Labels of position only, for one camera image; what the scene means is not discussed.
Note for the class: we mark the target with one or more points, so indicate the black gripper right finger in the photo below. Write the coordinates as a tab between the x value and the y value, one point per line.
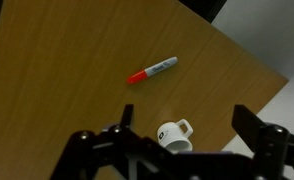
270	146

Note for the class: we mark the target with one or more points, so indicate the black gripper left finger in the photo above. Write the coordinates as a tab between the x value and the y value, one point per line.
87	156

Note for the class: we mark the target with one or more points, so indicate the red capped grey marker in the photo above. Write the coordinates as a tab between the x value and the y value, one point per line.
152	70

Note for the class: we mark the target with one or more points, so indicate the white ceramic mug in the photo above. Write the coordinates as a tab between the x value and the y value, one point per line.
172	135

